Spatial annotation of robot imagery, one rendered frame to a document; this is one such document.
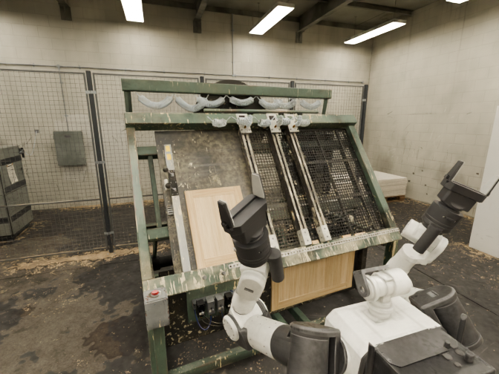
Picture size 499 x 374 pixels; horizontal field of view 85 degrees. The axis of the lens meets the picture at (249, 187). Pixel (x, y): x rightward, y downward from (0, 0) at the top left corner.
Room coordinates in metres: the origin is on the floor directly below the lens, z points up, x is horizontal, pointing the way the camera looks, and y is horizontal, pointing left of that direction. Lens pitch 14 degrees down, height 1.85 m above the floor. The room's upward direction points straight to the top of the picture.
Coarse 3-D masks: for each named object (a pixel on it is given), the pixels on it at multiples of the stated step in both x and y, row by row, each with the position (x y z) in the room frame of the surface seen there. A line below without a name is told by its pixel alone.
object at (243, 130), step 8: (240, 128) 2.34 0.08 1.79; (248, 128) 2.37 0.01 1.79; (240, 136) 2.38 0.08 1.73; (248, 136) 2.37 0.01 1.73; (248, 144) 2.32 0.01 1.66; (248, 152) 2.27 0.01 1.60; (248, 160) 2.22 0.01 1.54; (248, 168) 2.22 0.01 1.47; (256, 168) 2.20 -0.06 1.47; (272, 224) 1.95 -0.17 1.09; (272, 232) 1.91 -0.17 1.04; (272, 240) 1.87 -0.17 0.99
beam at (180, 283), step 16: (336, 240) 2.07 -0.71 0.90; (368, 240) 2.17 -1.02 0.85; (384, 240) 2.23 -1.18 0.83; (288, 256) 1.86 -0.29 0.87; (304, 256) 1.90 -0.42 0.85; (320, 256) 1.95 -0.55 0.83; (192, 272) 1.59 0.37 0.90; (208, 272) 1.62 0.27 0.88; (240, 272) 1.68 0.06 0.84; (144, 288) 1.46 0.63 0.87; (176, 288) 1.51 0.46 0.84; (192, 288) 1.54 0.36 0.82
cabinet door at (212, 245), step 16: (192, 192) 1.95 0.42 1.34; (208, 192) 1.99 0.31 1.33; (224, 192) 2.04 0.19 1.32; (240, 192) 2.08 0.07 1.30; (192, 208) 1.88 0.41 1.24; (208, 208) 1.92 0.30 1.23; (192, 224) 1.81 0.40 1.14; (208, 224) 1.85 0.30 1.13; (192, 240) 1.75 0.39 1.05; (208, 240) 1.78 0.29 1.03; (224, 240) 1.82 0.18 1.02; (208, 256) 1.72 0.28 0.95; (224, 256) 1.75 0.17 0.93
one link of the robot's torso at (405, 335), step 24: (336, 312) 0.62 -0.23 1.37; (360, 312) 0.61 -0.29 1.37; (384, 312) 0.59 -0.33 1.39; (408, 312) 0.61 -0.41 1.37; (360, 336) 0.53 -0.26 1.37; (384, 336) 0.53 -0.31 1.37; (408, 336) 0.53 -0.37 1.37; (432, 336) 0.53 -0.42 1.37; (456, 336) 0.55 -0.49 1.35; (360, 360) 0.49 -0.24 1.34; (384, 360) 0.47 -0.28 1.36; (408, 360) 0.47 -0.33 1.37; (432, 360) 0.47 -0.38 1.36; (456, 360) 0.47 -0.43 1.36; (480, 360) 0.47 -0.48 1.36
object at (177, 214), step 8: (168, 152) 2.06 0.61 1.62; (168, 160) 2.02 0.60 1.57; (168, 176) 1.97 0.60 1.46; (176, 200) 1.86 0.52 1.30; (176, 208) 1.82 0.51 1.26; (176, 216) 1.79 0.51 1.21; (176, 224) 1.76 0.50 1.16; (184, 232) 1.74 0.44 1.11; (184, 240) 1.71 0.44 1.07; (184, 248) 1.68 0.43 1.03; (184, 256) 1.65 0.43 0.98; (184, 264) 1.62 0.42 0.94
